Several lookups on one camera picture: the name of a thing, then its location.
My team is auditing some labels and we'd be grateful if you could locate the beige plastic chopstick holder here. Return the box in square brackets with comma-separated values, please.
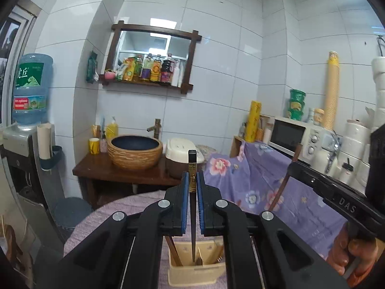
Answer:
[167, 240, 227, 287]

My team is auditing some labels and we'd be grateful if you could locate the black chopstick with gold band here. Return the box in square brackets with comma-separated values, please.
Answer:
[188, 150, 197, 263]

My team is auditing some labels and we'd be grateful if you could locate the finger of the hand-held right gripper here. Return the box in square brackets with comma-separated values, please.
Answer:
[287, 161, 332, 200]

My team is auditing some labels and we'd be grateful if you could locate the woven pattern basin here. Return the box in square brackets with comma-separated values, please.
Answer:
[107, 135, 163, 170]

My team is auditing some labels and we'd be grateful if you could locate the blue cup holder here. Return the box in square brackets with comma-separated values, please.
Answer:
[39, 145, 63, 171]

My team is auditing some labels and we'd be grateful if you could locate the dark wooden vanity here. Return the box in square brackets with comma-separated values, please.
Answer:
[72, 152, 181, 211]

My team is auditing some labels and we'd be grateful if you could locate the wooden framed mirror shelf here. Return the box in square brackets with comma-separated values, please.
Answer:
[101, 20, 203, 95]

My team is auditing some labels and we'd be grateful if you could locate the blue water bottle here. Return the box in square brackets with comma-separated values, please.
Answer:
[12, 53, 54, 127]

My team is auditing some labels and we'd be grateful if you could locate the yellow wrapped roll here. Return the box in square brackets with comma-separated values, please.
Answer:
[245, 100, 262, 143]

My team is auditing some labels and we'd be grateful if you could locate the green packet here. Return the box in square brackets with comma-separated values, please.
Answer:
[86, 51, 99, 84]

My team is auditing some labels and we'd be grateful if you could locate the purple label bottle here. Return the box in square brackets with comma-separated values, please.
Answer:
[141, 53, 154, 82]

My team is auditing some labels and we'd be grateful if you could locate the dark sauce bottle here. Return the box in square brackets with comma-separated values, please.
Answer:
[160, 53, 175, 85]

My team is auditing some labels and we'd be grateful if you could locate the striped purple tablecloth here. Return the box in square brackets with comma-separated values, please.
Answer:
[63, 190, 265, 289]

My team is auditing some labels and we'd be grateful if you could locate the tall stack of paper cups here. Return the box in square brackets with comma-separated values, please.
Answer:
[323, 51, 340, 131]

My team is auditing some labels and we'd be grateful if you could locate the person's right hand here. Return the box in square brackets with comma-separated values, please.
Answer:
[328, 225, 380, 279]

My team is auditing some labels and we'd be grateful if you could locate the water dispenser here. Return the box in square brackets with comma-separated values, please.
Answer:
[0, 123, 58, 205]

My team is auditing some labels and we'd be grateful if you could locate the bronze faucet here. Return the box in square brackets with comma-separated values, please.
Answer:
[146, 119, 162, 140]

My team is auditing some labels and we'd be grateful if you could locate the window frame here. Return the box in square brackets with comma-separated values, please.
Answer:
[0, 4, 41, 127]

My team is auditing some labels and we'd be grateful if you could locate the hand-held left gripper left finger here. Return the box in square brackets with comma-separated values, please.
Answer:
[36, 171, 191, 289]

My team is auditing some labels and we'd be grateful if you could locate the white microwave oven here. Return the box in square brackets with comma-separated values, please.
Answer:
[268, 116, 325, 160]

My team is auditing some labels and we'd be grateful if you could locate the yellow label bottle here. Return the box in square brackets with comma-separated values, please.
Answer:
[150, 55, 163, 82]

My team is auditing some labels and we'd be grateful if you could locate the white bottle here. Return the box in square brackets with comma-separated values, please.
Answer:
[171, 63, 185, 87]

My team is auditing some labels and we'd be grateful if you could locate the yellow soap bottle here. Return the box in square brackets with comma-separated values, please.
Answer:
[105, 116, 119, 140]

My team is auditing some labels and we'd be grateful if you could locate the purple floral cloth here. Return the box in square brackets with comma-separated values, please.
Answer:
[205, 141, 346, 259]

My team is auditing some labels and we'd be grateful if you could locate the wooden crate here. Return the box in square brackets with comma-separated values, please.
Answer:
[231, 114, 276, 158]

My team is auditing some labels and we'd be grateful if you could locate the brown and cream rice cooker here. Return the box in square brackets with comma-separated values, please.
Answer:
[165, 138, 206, 179]

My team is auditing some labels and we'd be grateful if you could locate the yellow green refill pouch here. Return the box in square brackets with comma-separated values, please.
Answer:
[116, 57, 136, 82]

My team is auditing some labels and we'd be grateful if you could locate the dark wooden chair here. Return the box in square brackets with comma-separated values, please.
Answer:
[0, 214, 33, 277]

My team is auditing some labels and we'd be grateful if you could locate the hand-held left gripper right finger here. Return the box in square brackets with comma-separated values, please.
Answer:
[196, 171, 350, 289]

